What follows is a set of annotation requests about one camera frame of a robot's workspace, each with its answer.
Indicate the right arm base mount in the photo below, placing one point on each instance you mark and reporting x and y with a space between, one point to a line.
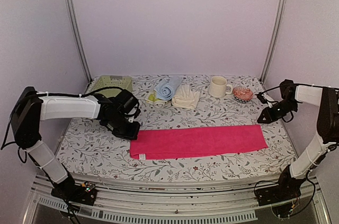
278 195

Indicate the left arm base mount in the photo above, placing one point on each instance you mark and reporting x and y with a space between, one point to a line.
75 193

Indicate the pink towel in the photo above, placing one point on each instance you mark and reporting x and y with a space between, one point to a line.
197 142

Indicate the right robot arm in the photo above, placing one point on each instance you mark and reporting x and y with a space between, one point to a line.
283 100

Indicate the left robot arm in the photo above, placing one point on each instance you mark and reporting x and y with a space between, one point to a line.
117 114

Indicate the green plastic basket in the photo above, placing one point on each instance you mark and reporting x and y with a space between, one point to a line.
123 82

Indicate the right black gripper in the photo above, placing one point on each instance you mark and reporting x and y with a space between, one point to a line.
270 116

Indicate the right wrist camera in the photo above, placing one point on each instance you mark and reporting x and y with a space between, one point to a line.
265 99

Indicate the right aluminium post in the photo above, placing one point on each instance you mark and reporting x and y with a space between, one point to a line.
273 40

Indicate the green white towel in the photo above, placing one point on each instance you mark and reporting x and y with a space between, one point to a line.
151 98

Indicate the cream ceramic mug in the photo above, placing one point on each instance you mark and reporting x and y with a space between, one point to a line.
219 87

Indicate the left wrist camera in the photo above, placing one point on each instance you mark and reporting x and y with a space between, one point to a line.
134 113

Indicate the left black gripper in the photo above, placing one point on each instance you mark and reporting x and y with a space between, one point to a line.
132 135

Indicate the red patterned bowl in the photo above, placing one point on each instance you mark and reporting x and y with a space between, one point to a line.
242 94

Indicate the left aluminium post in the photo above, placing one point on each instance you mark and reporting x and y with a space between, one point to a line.
77 37

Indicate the aluminium post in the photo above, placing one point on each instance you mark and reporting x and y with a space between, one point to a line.
77 37
273 40

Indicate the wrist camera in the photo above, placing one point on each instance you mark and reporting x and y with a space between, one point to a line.
265 99
134 113

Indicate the blue rolled towel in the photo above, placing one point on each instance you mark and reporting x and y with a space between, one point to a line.
166 89

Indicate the cream rolled towel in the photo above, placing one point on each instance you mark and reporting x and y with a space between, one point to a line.
186 98

